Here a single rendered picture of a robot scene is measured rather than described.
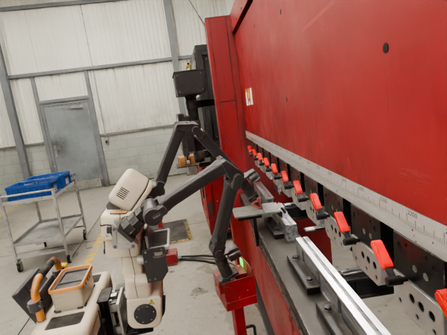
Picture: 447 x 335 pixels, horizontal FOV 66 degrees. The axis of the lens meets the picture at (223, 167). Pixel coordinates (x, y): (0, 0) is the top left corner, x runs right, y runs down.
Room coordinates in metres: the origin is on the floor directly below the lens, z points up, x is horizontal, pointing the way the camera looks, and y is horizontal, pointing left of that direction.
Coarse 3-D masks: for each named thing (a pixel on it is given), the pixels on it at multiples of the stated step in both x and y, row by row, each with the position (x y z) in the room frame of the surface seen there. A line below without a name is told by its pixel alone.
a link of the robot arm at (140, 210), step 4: (144, 204) 1.38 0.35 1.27; (148, 204) 1.37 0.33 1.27; (152, 204) 1.37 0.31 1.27; (156, 204) 1.38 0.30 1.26; (136, 208) 1.39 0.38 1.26; (140, 208) 1.37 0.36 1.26; (144, 208) 1.36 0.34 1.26; (136, 212) 1.36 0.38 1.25; (140, 212) 1.34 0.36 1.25; (136, 216) 1.34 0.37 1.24; (140, 216) 1.34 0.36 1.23; (140, 220) 1.35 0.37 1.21
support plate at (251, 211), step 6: (264, 204) 2.03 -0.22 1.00; (270, 204) 2.01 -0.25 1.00; (234, 210) 1.99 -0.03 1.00; (240, 210) 1.97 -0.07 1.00; (246, 210) 1.96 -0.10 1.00; (252, 210) 1.94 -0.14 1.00; (258, 210) 1.93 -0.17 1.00; (270, 210) 1.90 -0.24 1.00; (276, 210) 1.89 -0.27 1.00; (234, 216) 1.88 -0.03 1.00; (240, 216) 1.87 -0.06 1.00; (246, 216) 1.86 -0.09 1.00; (252, 216) 1.86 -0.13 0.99
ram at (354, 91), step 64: (256, 0) 1.81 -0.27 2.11; (320, 0) 0.97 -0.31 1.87; (384, 0) 0.66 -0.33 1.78; (256, 64) 2.00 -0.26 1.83; (320, 64) 1.01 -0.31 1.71; (384, 64) 0.67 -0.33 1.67; (256, 128) 2.25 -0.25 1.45; (320, 128) 1.05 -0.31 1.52; (384, 128) 0.68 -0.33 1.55; (384, 192) 0.69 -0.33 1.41
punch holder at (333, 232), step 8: (328, 192) 1.02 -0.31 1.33; (328, 200) 1.02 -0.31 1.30; (336, 200) 0.96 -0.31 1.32; (344, 200) 0.91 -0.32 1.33; (328, 208) 1.03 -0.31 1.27; (336, 208) 0.97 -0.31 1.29; (344, 208) 0.91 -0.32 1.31; (328, 224) 1.03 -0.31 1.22; (336, 224) 0.96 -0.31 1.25; (328, 232) 1.04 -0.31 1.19; (336, 232) 0.98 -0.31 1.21; (352, 232) 0.92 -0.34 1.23; (336, 240) 0.97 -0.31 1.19; (344, 248) 0.92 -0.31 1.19
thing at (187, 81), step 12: (180, 72) 2.93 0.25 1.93; (192, 72) 2.95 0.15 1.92; (180, 84) 2.93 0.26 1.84; (192, 84) 2.94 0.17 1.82; (204, 84) 2.96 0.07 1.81; (180, 96) 3.29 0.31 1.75; (192, 96) 3.34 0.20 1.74; (192, 108) 3.33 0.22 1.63; (192, 120) 3.34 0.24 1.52; (204, 156) 3.36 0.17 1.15
